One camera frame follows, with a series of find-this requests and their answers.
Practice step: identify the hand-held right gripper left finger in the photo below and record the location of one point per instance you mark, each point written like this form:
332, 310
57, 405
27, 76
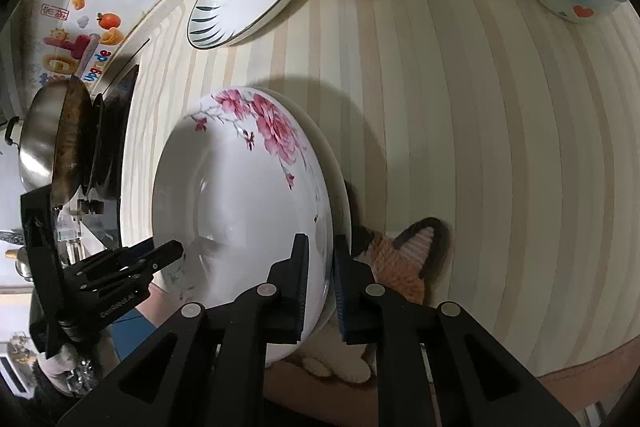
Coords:
299, 297

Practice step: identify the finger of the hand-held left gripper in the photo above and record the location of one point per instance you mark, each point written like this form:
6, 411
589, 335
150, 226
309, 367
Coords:
167, 253
140, 249

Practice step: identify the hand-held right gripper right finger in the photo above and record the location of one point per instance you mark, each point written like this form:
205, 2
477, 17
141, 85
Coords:
342, 297

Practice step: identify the blue kitchen cabinet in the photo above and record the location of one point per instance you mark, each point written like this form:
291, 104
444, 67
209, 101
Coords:
130, 334

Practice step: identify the black glass gas stove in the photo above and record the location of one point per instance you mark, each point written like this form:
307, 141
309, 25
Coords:
112, 142

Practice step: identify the steel wok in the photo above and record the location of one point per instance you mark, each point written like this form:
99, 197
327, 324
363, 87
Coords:
70, 142

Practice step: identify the steel wok lid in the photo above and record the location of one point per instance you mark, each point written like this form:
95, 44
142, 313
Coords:
37, 137

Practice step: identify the striped cat print mat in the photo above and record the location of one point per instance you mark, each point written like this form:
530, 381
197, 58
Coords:
450, 132

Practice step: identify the colourful wall sticker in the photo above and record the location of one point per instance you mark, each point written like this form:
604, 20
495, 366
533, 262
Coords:
75, 42

